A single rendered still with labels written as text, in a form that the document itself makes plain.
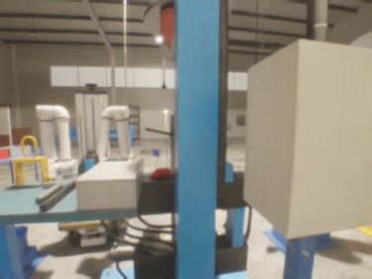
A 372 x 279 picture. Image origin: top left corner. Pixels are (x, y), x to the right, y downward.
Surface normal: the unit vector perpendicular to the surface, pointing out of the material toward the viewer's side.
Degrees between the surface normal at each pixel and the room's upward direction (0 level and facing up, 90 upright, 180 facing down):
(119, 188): 90
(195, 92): 90
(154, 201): 90
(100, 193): 90
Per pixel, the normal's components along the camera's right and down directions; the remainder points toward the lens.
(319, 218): 0.15, 0.11
